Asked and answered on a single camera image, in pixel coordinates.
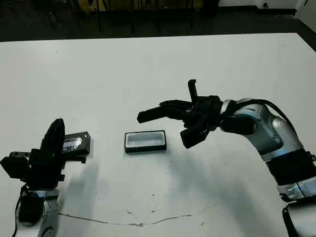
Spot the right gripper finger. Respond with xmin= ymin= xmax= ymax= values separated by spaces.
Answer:
xmin=159 ymin=99 xmax=194 ymax=111
xmin=163 ymin=109 xmax=192 ymax=122

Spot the black printed box lid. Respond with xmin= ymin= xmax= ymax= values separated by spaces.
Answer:
xmin=63 ymin=131 xmax=92 ymax=157

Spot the black box white insert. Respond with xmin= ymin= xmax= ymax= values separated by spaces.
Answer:
xmin=124 ymin=129 xmax=168 ymax=155

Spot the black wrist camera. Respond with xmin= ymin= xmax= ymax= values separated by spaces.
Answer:
xmin=180 ymin=123 xmax=212 ymax=150
xmin=0 ymin=156 xmax=30 ymax=181

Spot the black waste bin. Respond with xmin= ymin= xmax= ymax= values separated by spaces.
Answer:
xmin=200 ymin=0 xmax=221 ymax=16

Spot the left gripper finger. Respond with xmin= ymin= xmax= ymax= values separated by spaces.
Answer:
xmin=58 ymin=118 xmax=66 ymax=157
xmin=40 ymin=118 xmax=60 ymax=157

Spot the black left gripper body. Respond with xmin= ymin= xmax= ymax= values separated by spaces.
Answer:
xmin=8 ymin=147 xmax=87 ymax=190

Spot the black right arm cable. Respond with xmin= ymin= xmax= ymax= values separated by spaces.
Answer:
xmin=229 ymin=98 xmax=294 ymax=127

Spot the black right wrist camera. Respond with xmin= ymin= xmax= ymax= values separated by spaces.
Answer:
xmin=180 ymin=123 xmax=212 ymax=150

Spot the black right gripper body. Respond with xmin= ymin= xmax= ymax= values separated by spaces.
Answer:
xmin=183 ymin=79 xmax=224 ymax=131

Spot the black metal-legged chair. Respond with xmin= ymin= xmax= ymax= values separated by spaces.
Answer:
xmin=155 ymin=0 xmax=195 ymax=32
xmin=97 ymin=0 xmax=136 ymax=33

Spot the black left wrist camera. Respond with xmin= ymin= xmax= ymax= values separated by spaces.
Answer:
xmin=0 ymin=156 xmax=30 ymax=181

